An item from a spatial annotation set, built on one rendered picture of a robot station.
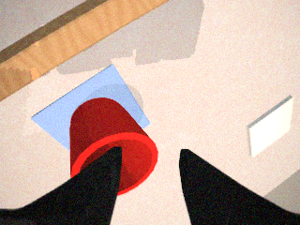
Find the red cup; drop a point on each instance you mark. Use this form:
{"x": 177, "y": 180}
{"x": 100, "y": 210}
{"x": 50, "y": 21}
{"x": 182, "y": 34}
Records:
{"x": 98, "y": 125}

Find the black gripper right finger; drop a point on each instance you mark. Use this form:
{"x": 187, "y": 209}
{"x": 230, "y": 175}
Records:
{"x": 214, "y": 198}

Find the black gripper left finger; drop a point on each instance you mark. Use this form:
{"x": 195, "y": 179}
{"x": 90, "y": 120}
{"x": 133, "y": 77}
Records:
{"x": 87, "y": 198}

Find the white flat panel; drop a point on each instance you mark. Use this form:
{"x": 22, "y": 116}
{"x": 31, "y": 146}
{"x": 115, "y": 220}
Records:
{"x": 270, "y": 126}

